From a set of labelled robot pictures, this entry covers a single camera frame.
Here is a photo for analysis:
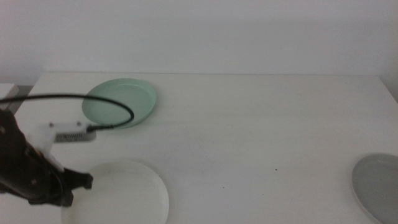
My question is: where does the white shallow bowl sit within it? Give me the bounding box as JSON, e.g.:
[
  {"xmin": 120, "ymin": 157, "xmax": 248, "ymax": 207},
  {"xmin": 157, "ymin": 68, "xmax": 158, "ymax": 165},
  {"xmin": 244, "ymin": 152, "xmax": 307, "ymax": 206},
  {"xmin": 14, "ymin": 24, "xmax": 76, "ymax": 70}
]
[{"xmin": 60, "ymin": 160, "xmax": 170, "ymax": 224}]

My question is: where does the pale green shallow bowl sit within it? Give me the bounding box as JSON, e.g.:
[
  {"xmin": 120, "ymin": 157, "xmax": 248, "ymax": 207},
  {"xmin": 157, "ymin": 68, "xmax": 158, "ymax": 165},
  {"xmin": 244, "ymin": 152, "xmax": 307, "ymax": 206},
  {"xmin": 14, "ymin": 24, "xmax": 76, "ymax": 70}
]
[{"xmin": 81, "ymin": 77, "xmax": 157, "ymax": 129}]

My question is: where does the grey shallow bowl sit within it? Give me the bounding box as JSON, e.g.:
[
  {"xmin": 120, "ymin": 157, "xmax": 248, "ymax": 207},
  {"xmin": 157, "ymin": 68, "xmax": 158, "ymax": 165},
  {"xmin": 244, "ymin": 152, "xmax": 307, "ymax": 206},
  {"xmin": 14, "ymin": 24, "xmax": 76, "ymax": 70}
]
[{"xmin": 351, "ymin": 153, "xmax": 398, "ymax": 224}]

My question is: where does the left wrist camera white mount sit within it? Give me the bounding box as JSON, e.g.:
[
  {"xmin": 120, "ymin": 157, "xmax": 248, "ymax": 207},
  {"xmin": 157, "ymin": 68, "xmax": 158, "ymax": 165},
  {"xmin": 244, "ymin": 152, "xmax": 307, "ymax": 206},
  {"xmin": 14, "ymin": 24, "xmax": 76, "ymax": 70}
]
[{"xmin": 26, "ymin": 121, "xmax": 97, "ymax": 172}]

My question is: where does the black camera cable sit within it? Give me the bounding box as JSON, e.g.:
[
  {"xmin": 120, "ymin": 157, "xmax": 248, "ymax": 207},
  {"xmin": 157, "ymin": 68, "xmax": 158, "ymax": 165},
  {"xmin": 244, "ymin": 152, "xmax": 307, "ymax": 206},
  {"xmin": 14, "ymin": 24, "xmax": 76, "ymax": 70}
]
[{"xmin": 0, "ymin": 93, "xmax": 136, "ymax": 131}]

